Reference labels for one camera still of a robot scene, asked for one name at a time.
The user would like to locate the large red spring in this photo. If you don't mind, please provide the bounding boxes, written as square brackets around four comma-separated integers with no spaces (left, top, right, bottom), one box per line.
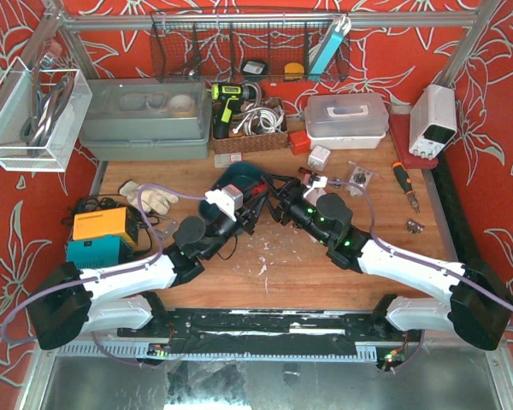
[252,181,268,195]

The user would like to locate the red handled ratchet wrench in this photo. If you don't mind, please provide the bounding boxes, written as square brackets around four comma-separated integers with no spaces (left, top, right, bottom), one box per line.
[298,167,343,186]

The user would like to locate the plastic bag with parts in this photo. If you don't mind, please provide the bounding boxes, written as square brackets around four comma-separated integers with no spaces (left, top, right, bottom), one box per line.
[345,161,379,197]

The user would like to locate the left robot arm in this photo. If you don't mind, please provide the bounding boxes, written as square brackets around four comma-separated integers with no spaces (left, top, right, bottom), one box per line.
[27,185,268,350]

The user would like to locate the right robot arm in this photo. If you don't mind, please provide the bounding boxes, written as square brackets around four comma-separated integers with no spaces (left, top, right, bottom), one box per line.
[262,173,513,350]

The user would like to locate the teal plastic tray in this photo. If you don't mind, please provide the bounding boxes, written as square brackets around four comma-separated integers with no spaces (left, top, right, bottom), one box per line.
[198,161,266,224]

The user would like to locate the white power plug adapter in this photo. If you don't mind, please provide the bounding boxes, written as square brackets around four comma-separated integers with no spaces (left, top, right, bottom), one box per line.
[308,146,331,171]

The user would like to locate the red small box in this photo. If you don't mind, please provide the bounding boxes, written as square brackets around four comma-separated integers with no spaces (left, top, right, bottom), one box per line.
[288,130,311,155]

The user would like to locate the clear small label bag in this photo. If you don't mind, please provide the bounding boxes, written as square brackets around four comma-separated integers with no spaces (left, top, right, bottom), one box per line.
[214,153,242,168]

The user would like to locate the woven brown basket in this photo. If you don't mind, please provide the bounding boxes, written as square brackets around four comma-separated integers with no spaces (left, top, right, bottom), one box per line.
[210,119,288,154]

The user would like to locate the white work glove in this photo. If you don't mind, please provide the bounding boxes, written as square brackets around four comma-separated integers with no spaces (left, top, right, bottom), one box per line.
[118,180,179,215]

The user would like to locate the yellow tape measure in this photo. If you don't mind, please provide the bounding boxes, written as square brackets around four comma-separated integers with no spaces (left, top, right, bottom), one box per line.
[284,62,305,81]

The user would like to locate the orange black screwdriver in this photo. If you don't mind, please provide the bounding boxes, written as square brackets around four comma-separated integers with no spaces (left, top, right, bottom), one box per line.
[392,161,420,214]

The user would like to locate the orange power box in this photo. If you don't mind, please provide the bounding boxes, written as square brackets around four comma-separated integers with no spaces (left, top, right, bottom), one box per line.
[73,207,139,245]

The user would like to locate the small metal parts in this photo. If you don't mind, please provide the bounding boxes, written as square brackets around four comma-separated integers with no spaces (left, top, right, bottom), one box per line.
[406,219,425,234]

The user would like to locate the grey plastic storage box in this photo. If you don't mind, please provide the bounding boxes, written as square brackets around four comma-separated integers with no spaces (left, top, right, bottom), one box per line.
[80,79,212,161]

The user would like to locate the teal power box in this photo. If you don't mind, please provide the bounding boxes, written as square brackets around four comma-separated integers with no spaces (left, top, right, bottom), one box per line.
[66,235,133,269]

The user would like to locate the white power supply unit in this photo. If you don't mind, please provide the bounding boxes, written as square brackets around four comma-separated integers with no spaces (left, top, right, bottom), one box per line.
[409,85,457,161]

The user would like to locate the clear acrylic hanging box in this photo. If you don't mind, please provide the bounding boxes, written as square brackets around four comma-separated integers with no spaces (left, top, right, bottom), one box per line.
[0,58,92,173]

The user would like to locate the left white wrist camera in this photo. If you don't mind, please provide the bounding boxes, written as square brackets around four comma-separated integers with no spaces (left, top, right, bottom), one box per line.
[204,184,244,221]

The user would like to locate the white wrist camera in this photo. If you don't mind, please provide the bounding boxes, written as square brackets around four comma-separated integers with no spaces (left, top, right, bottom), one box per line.
[204,184,244,221]
[303,176,328,199]

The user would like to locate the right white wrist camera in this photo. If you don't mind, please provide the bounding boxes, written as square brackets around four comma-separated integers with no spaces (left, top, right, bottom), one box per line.
[303,176,328,199]

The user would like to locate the white coiled cable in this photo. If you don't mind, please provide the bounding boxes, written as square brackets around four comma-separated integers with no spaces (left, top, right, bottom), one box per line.
[233,106,286,135]

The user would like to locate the white plastic case with handle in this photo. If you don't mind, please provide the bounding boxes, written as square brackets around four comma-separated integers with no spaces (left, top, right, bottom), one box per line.
[304,93,389,150]

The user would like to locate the metal bracket piece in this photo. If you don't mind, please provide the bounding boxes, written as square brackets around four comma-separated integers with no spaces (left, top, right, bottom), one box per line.
[152,220,178,241]

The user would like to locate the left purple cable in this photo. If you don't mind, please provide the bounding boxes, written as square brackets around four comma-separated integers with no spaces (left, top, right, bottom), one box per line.
[1,182,210,368]

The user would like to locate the purple cable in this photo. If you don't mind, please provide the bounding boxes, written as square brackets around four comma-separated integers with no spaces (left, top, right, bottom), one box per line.
[1,182,210,368]
[324,179,513,377]

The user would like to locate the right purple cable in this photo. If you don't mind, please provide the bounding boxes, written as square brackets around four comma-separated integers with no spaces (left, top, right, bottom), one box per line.
[324,179,513,377]

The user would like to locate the green yellow cordless drill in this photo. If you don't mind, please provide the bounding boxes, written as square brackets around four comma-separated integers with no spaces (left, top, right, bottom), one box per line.
[211,83,257,139]

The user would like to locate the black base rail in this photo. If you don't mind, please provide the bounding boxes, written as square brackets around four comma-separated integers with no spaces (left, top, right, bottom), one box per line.
[117,308,422,356]

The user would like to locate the black wire hanging basket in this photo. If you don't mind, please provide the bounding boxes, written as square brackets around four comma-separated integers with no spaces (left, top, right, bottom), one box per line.
[149,9,351,85]

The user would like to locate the black cable duct strip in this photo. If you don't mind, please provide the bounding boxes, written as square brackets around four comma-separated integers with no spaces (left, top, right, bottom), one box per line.
[431,153,487,280]

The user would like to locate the aluminium frame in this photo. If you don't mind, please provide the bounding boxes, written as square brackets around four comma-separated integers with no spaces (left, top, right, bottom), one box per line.
[0,0,513,410]

